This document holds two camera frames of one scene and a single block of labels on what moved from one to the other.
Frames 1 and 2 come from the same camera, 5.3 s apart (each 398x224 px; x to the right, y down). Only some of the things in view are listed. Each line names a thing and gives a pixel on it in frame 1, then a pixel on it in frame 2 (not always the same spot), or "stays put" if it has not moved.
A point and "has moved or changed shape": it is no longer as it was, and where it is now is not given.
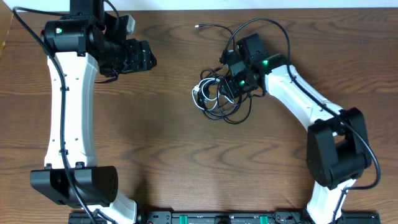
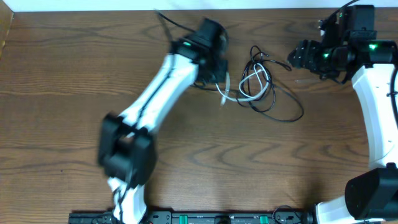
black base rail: [234, 217] stays put
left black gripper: [137, 55] → [219, 66]
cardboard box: [6, 17] stays put
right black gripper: [230, 90] → [305, 52]
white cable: [196, 88] has moved or changed shape
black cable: [211, 101] has moved or changed shape
